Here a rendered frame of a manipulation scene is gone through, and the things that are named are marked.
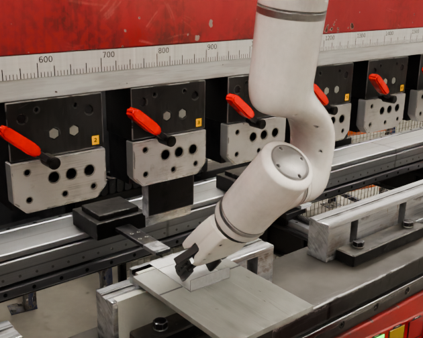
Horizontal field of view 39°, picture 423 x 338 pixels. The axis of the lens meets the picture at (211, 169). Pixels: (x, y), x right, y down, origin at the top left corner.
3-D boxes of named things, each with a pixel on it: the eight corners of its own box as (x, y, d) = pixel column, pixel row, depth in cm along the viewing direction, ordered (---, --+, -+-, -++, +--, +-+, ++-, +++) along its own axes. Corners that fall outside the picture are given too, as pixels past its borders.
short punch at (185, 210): (148, 228, 107) (148, 177, 104) (142, 224, 109) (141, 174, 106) (193, 215, 113) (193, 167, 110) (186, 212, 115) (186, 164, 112)
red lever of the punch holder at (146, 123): (138, 106, 91) (178, 139, 97) (123, 102, 94) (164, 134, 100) (131, 117, 90) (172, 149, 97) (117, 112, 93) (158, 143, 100)
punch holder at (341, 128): (301, 149, 123) (307, 68, 118) (272, 140, 129) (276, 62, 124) (348, 138, 132) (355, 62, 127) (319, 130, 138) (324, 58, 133)
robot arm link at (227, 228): (254, 182, 97) (246, 192, 100) (212, 194, 92) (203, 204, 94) (280, 226, 94) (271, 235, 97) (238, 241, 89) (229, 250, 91)
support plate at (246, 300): (229, 351, 88) (229, 345, 87) (132, 281, 107) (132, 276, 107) (313, 310, 99) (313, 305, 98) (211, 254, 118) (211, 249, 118)
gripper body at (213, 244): (252, 191, 99) (222, 224, 107) (203, 204, 93) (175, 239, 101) (274, 229, 96) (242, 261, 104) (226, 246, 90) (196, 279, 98)
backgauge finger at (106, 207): (136, 268, 113) (136, 243, 112) (72, 224, 132) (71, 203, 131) (188, 251, 120) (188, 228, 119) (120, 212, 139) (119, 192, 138)
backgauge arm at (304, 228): (329, 282, 160) (334, 234, 155) (184, 210, 207) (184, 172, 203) (348, 273, 165) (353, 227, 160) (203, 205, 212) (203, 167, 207)
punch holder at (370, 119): (362, 135, 135) (370, 60, 130) (333, 127, 141) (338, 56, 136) (402, 125, 144) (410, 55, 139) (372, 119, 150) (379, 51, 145)
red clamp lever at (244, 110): (238, 92, 103) (268, 123, 109) (222, 89, 106) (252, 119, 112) (232, 101, 102) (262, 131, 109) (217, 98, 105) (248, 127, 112)
